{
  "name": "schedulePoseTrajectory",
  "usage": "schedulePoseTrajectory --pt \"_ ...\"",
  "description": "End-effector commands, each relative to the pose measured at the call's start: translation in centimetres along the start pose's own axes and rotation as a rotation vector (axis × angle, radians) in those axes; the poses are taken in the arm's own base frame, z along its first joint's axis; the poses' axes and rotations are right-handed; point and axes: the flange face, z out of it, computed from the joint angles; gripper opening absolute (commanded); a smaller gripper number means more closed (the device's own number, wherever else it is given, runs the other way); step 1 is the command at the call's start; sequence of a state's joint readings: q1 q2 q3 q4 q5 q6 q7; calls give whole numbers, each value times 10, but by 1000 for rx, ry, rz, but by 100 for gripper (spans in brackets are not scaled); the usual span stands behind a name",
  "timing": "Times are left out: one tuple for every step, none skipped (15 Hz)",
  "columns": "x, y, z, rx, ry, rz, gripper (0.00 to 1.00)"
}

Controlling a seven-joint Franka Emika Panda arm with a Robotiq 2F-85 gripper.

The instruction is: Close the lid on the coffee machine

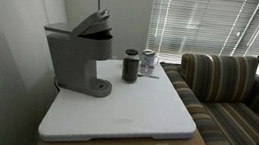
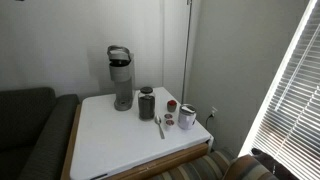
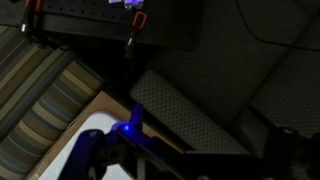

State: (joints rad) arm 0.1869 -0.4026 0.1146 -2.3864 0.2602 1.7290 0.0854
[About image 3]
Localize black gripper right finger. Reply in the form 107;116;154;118
263;126;320;180

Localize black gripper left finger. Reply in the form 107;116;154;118
59;103;188;180

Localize white plastic board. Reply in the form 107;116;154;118
38;111;134;180

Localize brown cardboard box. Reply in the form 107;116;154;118
24;90;184;180

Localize striped fabric couch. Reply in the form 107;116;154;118
0;24;105;180

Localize dark grey fabric couch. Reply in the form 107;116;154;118
129;0;320;180

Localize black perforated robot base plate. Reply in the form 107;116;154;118
0;0;202;52

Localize orange handled clamp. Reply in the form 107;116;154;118
124;11;148;60
19;0;45;34

